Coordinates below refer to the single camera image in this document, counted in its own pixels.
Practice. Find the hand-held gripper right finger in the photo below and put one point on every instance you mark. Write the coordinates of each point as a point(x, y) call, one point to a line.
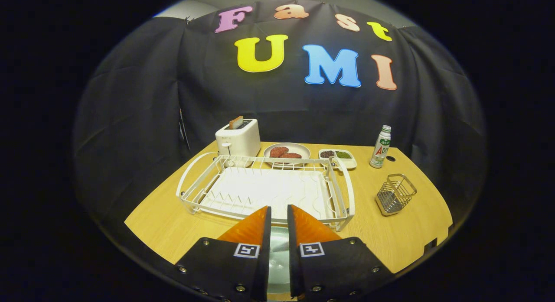
point(338, 267)

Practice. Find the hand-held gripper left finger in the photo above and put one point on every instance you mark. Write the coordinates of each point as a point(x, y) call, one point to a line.
point(217, 267)

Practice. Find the light green plate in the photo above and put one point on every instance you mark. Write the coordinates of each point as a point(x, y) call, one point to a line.
point(279, 258)

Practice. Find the beige round plate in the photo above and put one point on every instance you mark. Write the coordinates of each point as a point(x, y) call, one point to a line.
point(303, 149)

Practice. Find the white drip tray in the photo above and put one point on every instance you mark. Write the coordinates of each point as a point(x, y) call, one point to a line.
point(269, 189)

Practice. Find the white divided tray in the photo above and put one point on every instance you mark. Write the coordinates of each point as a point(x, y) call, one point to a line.
point(349, 162)

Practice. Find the pile of green beans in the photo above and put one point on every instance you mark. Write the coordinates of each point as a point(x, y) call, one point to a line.
point(343, 154)

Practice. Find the pile of dark beans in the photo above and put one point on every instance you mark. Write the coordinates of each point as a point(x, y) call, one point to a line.
point(327, 154)

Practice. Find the red meat piece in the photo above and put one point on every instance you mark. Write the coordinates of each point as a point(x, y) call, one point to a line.
point(292, 155)
point(278, 151)

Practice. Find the white drink bottle green label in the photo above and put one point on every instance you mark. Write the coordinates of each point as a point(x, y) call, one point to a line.
point(381, 148)

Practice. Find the white toaster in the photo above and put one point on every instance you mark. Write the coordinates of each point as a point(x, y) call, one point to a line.
point(238, 141)

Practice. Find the brown toast slice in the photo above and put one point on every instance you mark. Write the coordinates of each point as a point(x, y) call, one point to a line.
point(236, 122)

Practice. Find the black backdrop cloth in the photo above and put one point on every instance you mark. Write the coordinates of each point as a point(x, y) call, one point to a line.
point(260, 107)

